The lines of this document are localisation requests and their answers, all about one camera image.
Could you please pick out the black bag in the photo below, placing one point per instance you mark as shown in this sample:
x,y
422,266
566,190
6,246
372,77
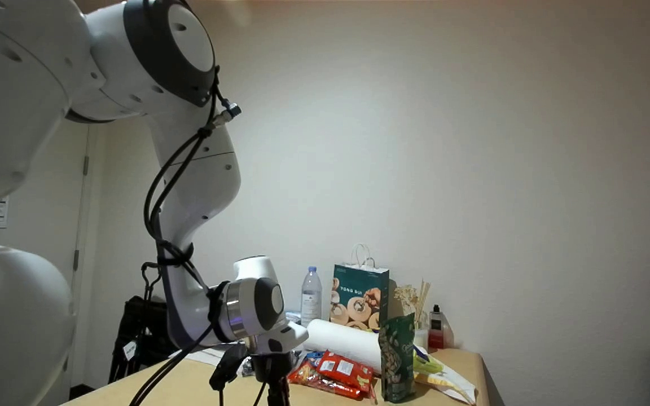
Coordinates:
x,y
141,340

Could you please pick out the red snack packets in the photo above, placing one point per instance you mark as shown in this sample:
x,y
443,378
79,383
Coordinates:
x,y
336,374

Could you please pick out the green donut print paper bag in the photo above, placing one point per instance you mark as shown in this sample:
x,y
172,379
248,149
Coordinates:
x,y
360,296

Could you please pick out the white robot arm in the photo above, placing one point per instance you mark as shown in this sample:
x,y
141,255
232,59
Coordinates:
x,y
23,76

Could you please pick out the white paper towel roll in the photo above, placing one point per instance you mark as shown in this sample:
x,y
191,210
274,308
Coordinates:
x,y
344,340

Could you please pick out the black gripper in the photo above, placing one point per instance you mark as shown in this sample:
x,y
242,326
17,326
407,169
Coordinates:
x,y
270,374

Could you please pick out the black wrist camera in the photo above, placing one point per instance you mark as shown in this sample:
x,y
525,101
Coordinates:
x,y
225,365

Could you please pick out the clear water bottle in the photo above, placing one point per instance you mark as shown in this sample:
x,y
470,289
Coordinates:
x,y
310,295

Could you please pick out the wooden sticks in cup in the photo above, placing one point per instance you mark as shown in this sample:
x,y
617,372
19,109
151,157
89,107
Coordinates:
x,y
415,301

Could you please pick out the tall green snack pack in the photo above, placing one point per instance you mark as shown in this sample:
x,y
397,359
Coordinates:
x,y
397,346

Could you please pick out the clear plastic wrapper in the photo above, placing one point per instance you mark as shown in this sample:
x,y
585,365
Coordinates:
x,y
445,375

